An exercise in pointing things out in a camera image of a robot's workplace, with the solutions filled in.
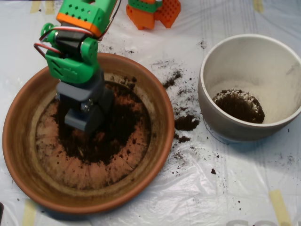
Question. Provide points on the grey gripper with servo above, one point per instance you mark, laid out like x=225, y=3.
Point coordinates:
x=84, y=97

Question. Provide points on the dark soil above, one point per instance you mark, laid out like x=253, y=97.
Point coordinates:
x=237, y=108
x=113, y=141

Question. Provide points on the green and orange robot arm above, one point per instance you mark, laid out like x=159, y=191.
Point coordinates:
x=73, y=70

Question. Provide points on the terracotta saucer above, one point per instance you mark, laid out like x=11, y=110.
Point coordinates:
x=23, y=150

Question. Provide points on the long spilled soil streak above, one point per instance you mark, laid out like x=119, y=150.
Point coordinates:
x=172, y=78

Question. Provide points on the large spilled soil pile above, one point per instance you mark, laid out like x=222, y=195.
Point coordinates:
x=185, y=122

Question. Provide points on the small spilled soil patch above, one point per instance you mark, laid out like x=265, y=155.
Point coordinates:
x=182, y=139

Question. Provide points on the tiny soil clump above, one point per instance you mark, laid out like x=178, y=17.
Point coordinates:
x=213, y=171

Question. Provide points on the white ceramic pot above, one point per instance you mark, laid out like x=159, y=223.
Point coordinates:
x=235, y=131

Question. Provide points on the beige masking tape strip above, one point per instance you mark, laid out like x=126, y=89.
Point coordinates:
x=258, y=5
x=29, y=214
x=279, y=207
x=35, y=7
x=49, y=7

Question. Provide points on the black object at edge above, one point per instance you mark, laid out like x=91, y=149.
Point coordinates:
x=1, y=212

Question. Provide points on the clear plastic sheet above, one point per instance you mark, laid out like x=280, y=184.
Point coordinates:
x=211, y=200

